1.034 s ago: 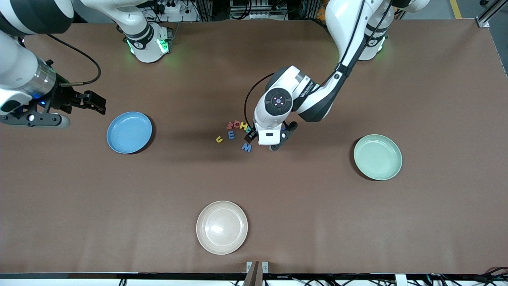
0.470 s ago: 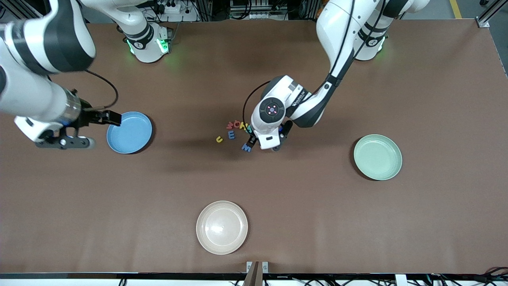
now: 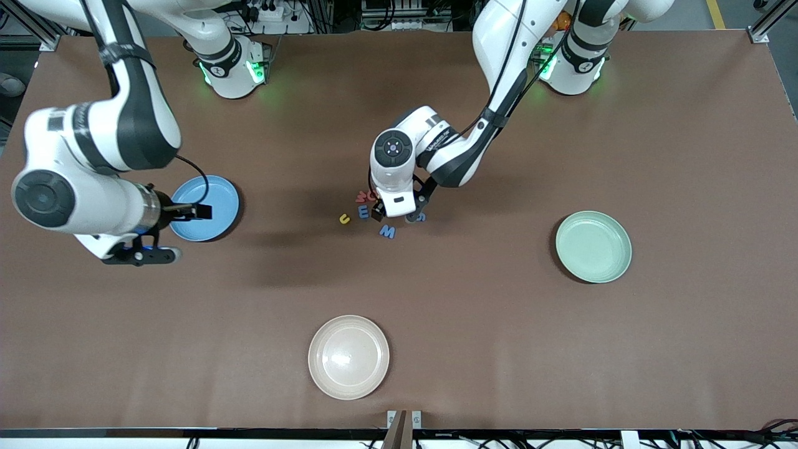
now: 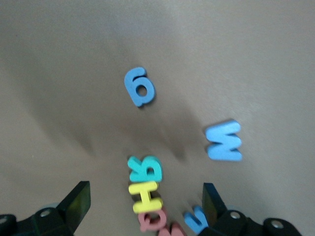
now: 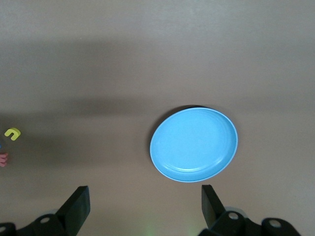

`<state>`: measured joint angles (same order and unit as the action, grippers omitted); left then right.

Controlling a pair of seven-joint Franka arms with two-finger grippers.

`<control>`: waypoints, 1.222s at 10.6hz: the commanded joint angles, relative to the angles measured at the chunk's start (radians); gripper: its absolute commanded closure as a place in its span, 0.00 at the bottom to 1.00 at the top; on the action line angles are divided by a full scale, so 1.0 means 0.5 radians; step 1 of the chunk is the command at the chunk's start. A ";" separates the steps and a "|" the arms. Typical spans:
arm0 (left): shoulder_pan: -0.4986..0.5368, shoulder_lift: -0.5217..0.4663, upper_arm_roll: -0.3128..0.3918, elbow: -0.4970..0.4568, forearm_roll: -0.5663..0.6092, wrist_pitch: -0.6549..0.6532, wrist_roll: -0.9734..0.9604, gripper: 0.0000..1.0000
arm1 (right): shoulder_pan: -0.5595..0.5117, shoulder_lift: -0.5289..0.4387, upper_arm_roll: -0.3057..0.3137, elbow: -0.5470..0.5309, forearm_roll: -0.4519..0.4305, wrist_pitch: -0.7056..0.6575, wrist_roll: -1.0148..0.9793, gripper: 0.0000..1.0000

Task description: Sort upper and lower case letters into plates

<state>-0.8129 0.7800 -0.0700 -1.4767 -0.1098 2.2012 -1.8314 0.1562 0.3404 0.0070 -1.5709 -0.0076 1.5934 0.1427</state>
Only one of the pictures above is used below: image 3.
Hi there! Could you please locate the blue plate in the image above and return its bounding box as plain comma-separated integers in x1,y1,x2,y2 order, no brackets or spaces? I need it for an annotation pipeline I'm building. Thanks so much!
168,175,241,243

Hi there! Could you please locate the aluminium frame profile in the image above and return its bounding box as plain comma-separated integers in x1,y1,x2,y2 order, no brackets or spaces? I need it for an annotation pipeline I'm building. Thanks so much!
0,0,63,52
748,0,798,44

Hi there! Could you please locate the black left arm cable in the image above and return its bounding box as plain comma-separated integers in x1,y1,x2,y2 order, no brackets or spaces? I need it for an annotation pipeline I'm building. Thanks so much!
430,0,584,150

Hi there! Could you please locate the grey sneaker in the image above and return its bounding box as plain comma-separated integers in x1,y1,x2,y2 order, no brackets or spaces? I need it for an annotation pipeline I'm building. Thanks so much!
0,72,27,99

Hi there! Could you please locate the metal table edge bracket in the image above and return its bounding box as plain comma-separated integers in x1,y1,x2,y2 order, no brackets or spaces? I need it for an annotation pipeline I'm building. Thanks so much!
382,410,423,449

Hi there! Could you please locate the pale green plate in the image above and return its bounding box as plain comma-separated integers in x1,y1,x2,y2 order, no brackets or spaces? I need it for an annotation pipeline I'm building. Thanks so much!
555,211,633,284

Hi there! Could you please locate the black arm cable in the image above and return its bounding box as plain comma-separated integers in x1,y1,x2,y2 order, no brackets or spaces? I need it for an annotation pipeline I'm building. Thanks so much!
430,0,584,150
78,0,211,206

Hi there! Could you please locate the cable bundle under table edge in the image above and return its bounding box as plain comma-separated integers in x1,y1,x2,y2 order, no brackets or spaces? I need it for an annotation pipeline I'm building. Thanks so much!
673,419,798,449

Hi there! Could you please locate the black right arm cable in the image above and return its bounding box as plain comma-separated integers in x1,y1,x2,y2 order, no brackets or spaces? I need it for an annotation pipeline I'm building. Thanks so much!
78,0,211,206

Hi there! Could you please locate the black table edge rail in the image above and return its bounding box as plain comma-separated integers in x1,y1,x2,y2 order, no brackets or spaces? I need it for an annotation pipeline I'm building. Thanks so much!
0,428,798,441

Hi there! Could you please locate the beige plate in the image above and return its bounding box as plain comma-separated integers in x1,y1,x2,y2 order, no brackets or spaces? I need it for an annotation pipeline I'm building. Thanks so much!
308,315,390,400

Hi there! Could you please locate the equipment rack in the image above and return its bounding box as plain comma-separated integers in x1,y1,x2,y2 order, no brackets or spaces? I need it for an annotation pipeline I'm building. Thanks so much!
360,0,456,32

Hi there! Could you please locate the white power strip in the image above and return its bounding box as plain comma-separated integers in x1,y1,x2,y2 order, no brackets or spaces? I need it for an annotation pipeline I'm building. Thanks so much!
246,0,289,23

